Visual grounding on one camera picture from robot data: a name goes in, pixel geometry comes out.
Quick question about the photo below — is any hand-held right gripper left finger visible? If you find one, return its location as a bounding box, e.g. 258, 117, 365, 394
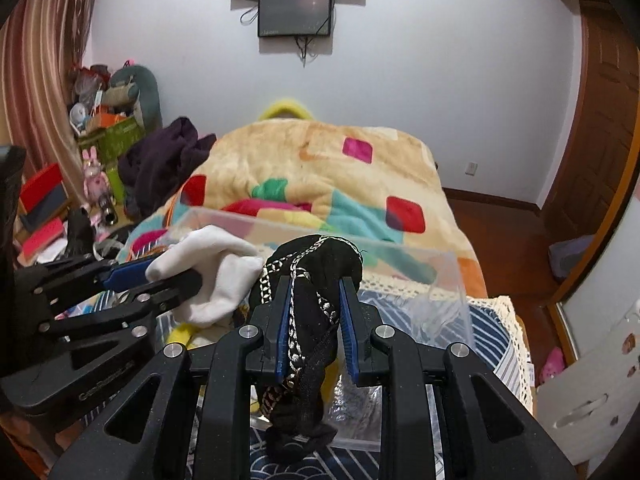
47, 275, 297, 480

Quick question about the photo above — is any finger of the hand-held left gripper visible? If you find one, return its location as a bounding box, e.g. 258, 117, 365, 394
35, 267, 205, 362
15, 255, 158, 308

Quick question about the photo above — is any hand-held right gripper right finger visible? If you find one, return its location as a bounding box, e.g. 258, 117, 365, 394
339, 278, 581, 480

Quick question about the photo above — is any black sock with silver pattern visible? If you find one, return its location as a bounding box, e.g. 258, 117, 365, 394
249, 234, 365, 462

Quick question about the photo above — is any white sock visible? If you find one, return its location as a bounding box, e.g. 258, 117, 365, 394
145, 225, 266, 329

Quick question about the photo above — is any clear plastic box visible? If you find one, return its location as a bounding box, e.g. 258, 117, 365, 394
170, 207, 473, 453

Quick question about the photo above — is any yellow cloth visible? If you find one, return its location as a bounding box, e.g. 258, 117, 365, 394
165, 319, 204, 352

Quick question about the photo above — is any pink book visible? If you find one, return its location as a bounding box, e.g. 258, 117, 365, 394
20, 220, 67, 267

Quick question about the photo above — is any pink bunny toy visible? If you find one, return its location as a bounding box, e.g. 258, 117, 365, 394
80, 147, 114, 202

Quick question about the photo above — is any dark purple cloth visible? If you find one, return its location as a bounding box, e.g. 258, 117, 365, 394
117, 116, 218, 222

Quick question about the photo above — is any red flat box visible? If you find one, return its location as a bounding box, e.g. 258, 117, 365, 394
20, 162, 71, 217

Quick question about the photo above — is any green cardboard box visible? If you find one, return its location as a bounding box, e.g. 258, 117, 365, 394
77, 115, 147, 162

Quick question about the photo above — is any blue striped bed sheet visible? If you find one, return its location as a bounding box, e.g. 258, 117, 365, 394
80, 287, 527, 480

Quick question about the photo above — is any cream lace cloth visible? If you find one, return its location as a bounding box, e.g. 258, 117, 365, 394
359, 277, 535, 403

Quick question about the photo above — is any colourful printed blanket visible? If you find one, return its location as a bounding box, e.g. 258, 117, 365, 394
120, 120, 488, 301

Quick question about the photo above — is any grey green dinosaur plush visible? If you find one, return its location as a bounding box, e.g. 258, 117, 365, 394
107, 62, 164, 132

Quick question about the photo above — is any striped pink curtain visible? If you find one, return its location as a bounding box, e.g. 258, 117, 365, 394
0, 0, 108, 206

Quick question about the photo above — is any pink plush toy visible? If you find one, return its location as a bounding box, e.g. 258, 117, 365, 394
542, 347, 566, 386

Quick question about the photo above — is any yellow plush toy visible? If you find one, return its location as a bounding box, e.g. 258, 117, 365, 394
257, 99, 313, 123

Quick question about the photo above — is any grey cloth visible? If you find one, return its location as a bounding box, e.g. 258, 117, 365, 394
549, 235, 597, 282

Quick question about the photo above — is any white board with cutouts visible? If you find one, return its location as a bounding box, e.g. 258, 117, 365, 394
532, 300, 640, 467

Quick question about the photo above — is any brown wooden door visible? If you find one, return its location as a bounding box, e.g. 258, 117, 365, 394
540, 0, 640, 233

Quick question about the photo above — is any black hanging cable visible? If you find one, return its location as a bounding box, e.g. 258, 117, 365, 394
294, 35, 319, 69

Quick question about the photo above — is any small black wall screen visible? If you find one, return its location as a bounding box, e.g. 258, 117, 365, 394
257, 0, 335, 39

